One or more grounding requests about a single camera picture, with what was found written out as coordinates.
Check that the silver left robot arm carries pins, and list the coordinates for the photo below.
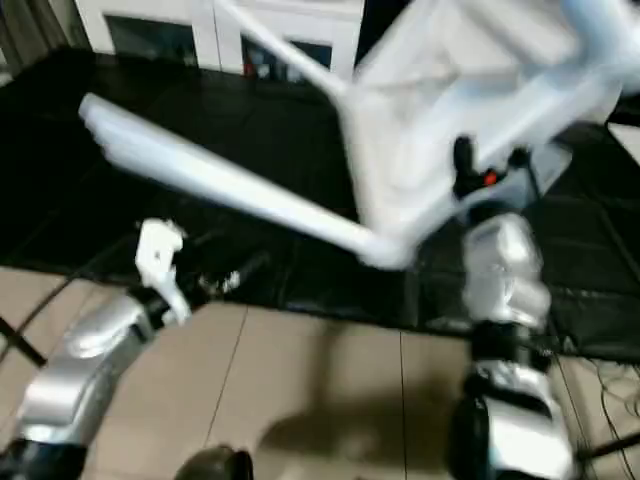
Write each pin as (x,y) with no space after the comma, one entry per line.
(80,370)

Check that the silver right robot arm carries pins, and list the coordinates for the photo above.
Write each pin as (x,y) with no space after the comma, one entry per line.
(505,300)

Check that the black table mat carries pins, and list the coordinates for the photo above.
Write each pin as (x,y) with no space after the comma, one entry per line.
(130,210)

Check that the white glass-door cabinet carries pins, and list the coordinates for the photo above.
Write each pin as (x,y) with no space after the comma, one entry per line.
(200,30)

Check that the black stand bar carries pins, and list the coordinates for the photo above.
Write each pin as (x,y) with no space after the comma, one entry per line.
(610,448)

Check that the grey curtain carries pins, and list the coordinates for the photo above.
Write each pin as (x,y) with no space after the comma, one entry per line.
(35,30)

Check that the black table frame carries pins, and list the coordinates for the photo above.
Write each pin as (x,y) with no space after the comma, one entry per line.
(20,342)

